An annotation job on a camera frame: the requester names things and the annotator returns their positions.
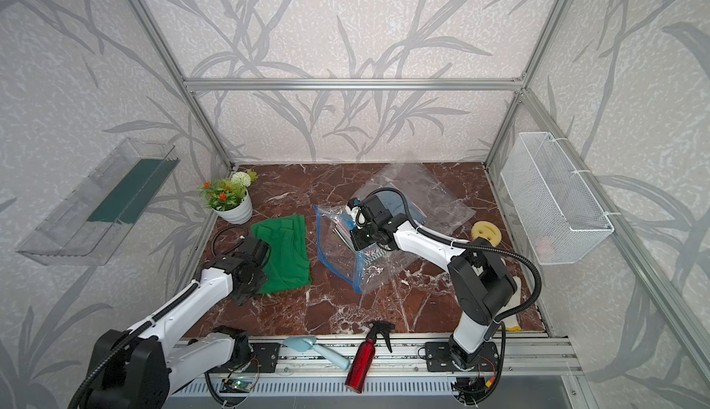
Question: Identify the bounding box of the clear vacuum bag blue zip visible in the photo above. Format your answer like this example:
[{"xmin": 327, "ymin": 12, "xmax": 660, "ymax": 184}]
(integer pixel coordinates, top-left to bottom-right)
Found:
[{"xmin": 315, "ymin": 163, "xmax": 474, "ymax": 294}]

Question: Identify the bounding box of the green tank top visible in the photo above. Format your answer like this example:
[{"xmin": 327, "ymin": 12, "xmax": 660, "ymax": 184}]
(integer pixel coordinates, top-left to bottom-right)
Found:
[{"xmin": 251, "ymin": 214, "xmax": 312, "ymax": 294}]

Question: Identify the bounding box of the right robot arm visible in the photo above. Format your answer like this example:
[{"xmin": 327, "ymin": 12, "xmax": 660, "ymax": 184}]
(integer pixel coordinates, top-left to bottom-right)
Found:
[{"xmin": 346, "ymin": 188, "xmax": 531, "ymax": 370}]

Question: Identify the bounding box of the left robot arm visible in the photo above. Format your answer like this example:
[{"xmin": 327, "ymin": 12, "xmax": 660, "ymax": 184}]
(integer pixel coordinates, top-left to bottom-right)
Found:
[{"xmin": 69, "ymin": 236, "xmax": 271, "ymax": 408}]

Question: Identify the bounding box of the blue garment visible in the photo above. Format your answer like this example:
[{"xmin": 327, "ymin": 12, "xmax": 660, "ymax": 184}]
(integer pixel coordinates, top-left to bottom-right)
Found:
[{"xmin": 380, "ymin": 191, "xmax": 426, "ymax": 224}]

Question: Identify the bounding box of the striped folded garment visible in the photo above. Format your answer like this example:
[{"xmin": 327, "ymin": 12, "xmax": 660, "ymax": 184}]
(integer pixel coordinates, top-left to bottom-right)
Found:
[{"xmin": 332, "ymin": 215, "xmax": 358, "ymax": 252}]

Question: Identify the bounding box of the potted plant white pot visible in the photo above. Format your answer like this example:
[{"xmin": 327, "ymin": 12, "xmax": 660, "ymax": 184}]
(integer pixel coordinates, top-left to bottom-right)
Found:
[{"xmin": 199, "ymin": 169, "xmax": 258, "ymax": 225}]

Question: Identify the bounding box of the light blue brush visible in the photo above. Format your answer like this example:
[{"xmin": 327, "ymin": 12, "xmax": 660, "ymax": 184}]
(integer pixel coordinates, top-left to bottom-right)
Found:
[{"xmin": 283, "ymin": 336, "xmax": 351, "ymax": 371}]

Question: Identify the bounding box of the yellow smiley sponge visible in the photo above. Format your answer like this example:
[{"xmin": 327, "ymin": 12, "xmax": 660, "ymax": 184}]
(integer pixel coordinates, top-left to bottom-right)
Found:
[{"xmin": 471, "ymin": 220, "xmax": 502, "ymax": 247}]

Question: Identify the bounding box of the red spray bottle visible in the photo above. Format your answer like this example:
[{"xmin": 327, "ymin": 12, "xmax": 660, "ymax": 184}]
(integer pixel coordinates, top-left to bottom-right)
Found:
[{"xmin": 345, "ymin": 320, "xmax": 396, "ymax": 393}]

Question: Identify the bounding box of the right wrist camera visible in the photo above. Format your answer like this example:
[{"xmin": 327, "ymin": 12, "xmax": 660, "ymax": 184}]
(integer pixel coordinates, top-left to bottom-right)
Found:
[{"xmin": 346, "ymin": 197, "xmax": 366, "ymax": 228}]

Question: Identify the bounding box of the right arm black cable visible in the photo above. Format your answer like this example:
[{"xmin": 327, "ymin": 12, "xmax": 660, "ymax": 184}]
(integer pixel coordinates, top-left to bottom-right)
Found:
[{"xmin": 354, "ymin": 186, "xmax": 543, "ymax": 324}]

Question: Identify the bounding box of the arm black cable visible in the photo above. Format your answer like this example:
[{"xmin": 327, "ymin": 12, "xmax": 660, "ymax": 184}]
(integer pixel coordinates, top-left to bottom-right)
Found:
[
  {"xmin": 354, "ymin": 186, "xmax": 543, "ymax": 324},
  {"xmin": 65, "ymin": 224, "xmax": 251, "ymax": 409}
]

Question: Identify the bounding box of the clear plastic wall shelf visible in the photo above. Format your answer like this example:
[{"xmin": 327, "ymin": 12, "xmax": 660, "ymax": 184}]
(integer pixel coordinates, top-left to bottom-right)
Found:
[{"xmin": 17, "ymin": 138, "xmax": 179, "ymax": 267}]

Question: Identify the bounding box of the white wire basket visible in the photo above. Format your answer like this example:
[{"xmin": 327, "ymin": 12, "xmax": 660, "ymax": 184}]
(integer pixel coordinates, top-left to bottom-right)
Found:
[{"xmin": 501, "ymin": 132, "xmax": 614, "ymax": 266}]

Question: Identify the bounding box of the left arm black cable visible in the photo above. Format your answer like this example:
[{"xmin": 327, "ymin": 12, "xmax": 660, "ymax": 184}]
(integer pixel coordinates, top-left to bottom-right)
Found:
[{"xmin": 65, "ymin": 224, "xmax": 251, "ymax": 409}]

